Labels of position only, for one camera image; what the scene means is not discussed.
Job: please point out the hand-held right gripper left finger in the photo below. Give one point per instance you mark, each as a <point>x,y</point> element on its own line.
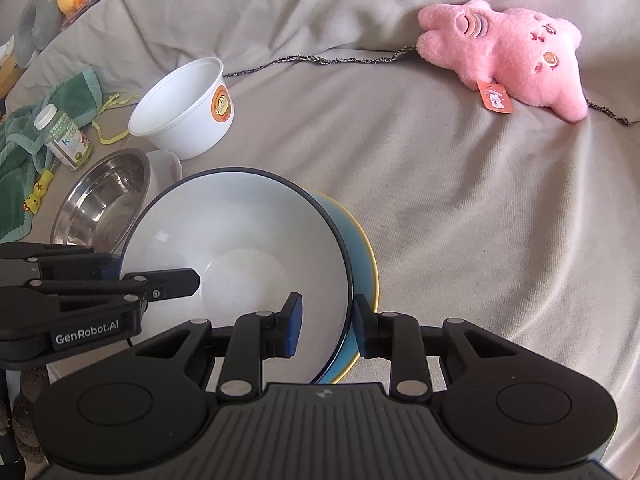
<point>295,322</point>

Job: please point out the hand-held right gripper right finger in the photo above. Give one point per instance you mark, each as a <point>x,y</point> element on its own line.
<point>361,330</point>

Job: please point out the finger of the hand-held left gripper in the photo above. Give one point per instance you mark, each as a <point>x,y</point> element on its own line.
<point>170,282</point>
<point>60,252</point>

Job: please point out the white bowl yellow rim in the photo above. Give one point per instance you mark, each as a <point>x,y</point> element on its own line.
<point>340,367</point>

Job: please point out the stainless steel bowl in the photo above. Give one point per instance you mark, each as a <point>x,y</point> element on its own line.
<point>95,200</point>

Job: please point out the blue bowl dark rim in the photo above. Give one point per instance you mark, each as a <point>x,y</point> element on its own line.
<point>230,240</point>

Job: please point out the white bowl pink flowers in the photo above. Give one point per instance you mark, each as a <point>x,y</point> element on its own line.
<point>165,170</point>

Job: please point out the yellow clip toy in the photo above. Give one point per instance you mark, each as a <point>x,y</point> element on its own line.
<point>37,190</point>

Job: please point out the green towel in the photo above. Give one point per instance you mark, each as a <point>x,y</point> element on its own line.
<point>15,180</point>

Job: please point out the clear bottle white cap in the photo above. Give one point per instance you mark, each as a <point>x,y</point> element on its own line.
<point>65,145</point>

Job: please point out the white paper bowl orange label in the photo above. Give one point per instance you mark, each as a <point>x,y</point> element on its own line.
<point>200,125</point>

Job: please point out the grey plush pillow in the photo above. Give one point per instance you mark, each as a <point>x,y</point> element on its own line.
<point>35,25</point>

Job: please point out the pink plush toy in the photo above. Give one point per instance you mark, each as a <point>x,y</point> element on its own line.
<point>510,50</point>

